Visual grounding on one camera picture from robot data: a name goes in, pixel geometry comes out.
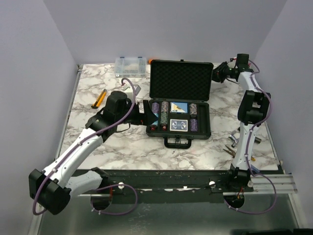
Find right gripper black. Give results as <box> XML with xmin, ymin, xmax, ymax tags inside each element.
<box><xmin>204</xmin><ymin>62</ymin><xmax>234</xmax><ymax>84</ymax></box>

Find yellow black utility knife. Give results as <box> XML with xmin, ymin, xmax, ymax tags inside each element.
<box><xmin>91</xmin><ymin>89</ymin><xmax>107</xmax><ymax>109</ymax></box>

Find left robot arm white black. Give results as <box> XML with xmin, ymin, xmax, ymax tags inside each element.
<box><xmin>28</xmin><ymin>91</ymin><xmax>157</xmax><ymax>215</ymax></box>

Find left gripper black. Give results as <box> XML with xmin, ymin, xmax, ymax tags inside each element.
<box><xmin>116</xmin><ymin>99</ymin><xmax>158</xmax><ymax>126</ymax></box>

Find blue back card deck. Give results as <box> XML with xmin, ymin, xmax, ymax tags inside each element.
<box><xmin>170</xmin><ymin>119</ymin><xmax>188</xmax><ymax>132</ymax></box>

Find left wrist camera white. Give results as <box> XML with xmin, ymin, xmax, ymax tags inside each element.
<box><xmin>122</xmin><ymin>84</ymin><xmax>142</xmax><ymax>95</ymax></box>

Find black poker set case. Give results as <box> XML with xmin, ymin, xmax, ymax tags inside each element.
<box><xmin>146</xmin><ymin>60</ymin><xmax>214</xmax><ymax>149</ymax></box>

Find yellow handled pliers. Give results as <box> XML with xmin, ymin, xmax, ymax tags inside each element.
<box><xmin>223</xmin><ymin>145</ymin><xmax>256</xmax><ymax>162</ymax></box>

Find red blue screwdriver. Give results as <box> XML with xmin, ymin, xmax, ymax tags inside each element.
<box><xmin>251</xmin><ymin>165</ymin><xmax>260</xmax><ymax>174</ymax></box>

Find purple chip stack back left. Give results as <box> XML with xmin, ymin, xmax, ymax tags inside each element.
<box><xmin>152</xmin><ymin>102</ymin><xmax>159</xmax><ymax>115</ymax></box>

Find light blue chip stack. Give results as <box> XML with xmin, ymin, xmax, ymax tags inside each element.
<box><xmin>152</xmin><ymin>114</ymin><xmax>158</xmax><ymax>126</ymax></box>

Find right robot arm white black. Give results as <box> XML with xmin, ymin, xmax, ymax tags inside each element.
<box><xmin>212</xmin><ymin>53</ymin><xmax>271</xmax><ymax>192</ymax></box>

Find purple 500 chip stack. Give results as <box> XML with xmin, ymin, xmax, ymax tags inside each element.
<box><xmin>190</xmin><ymin>118</ymin><xmax>198</xmax><ymax>132</ymax></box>

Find dark green chip stack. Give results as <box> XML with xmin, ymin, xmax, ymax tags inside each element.
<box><xmin>160</xmin><ymin>112</ymin><xmax>168</xmax><ymax>126</ymax></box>

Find blue tan 10 chip stack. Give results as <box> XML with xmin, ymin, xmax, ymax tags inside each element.
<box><xmin>189</xmin><ymin>103</ymin><xmax>198</xmax><ymax>118</ymax></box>

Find silver metal clamp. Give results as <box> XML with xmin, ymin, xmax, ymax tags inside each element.
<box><xmin>228</xmin><ymin>129</ymin><xmax>240</xmax><ymax>148</ymax></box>

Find clear plastic organizer box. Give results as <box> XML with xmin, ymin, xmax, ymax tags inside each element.
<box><xmin>114</xmin><ymin>57</ymin><xmax>147</xmax><ymax>77</ymax></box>

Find ace of spades card deck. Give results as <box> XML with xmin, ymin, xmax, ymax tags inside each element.
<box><xmin>170</xmin><ymin>102</ymin><xmax>188</xmax><ymax>114</ymax></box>

